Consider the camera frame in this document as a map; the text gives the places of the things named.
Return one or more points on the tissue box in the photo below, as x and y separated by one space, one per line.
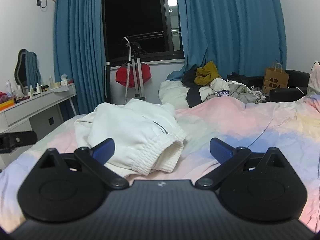
65 82

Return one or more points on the black sofa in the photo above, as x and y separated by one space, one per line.
287 93

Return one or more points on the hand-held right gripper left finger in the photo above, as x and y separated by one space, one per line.
103 150

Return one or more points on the grey cloth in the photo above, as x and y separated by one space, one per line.
240 90

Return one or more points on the red garment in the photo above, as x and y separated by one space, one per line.
121 76

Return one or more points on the dark window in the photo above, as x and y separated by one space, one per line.
132 10

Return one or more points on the pastel bedspread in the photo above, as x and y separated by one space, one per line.
237 122

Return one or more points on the white spray can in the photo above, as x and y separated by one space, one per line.
8 87

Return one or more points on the mustard yellow garment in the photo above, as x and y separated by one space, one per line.
207 76

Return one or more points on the blue curtain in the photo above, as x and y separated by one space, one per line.
225 25
75 42

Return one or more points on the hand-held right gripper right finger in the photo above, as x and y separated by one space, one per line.
220 150

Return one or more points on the white sweatpants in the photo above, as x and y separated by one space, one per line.
130 125

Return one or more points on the orange box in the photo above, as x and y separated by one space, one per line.
6 104

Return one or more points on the white and black jacket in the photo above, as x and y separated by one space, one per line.
207 92

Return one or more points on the black wall outlet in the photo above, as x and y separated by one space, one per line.
38 3

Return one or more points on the white dressing table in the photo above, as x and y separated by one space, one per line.
37 105

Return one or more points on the white bottle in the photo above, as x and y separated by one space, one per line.
51 82

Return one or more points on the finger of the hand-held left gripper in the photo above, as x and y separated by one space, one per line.
20 140

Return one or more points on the white plastic bag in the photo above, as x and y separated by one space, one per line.
315 80

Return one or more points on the wavy framed mirror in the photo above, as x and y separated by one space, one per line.
25 67

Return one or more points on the brown paper bag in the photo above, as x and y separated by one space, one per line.
275 80

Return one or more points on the garment steamer stand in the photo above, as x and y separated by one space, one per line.
136 72

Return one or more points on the black cloth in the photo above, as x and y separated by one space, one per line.
188 76

